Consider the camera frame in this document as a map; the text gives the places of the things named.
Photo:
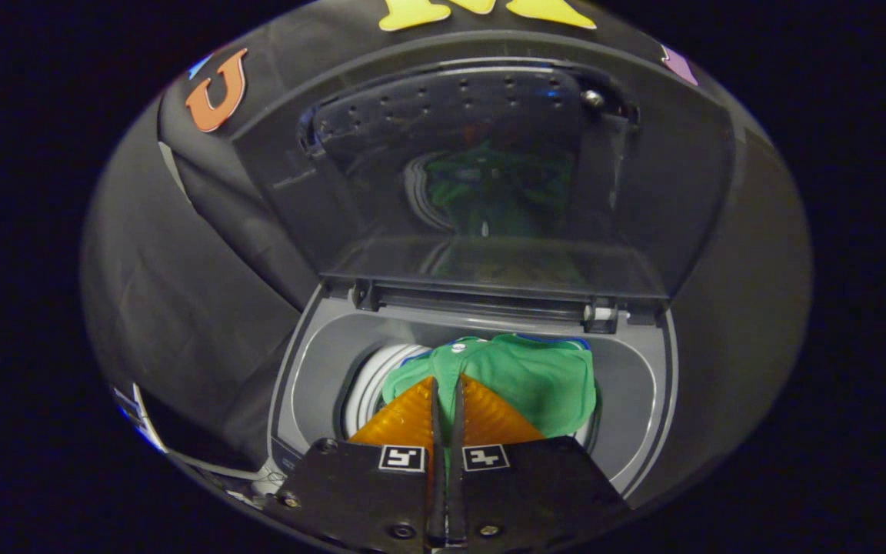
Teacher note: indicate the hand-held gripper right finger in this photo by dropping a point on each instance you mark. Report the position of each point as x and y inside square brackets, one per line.
[527, 485]

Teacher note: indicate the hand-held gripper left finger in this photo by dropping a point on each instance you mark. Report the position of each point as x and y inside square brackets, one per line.
[366, 485]

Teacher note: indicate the green polo shirt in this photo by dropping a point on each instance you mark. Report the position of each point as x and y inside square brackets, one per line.
[543, 385]

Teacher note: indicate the dark washing machine lid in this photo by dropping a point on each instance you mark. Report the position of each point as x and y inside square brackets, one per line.
[381, 215]

